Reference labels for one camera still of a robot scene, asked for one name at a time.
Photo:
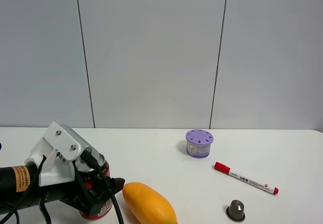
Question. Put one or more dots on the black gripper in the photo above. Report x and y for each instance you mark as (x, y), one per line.
(76, 195)

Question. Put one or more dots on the red drink can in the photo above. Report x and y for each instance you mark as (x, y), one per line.
(93, 183)

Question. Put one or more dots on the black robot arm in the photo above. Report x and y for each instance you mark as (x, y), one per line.
(16, 189)

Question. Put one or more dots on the orange mango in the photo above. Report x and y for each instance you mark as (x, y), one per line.
(147, 205)

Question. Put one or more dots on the purple air freshener jar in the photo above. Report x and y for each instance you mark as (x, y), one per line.
(198, 143)

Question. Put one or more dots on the red white marker pen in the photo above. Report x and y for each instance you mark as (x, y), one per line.
(264, 186)

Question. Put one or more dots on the grey coffee capsule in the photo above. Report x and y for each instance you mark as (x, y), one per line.
(235, 211)

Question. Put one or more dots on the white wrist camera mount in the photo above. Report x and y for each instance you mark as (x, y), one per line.
(57, 152)

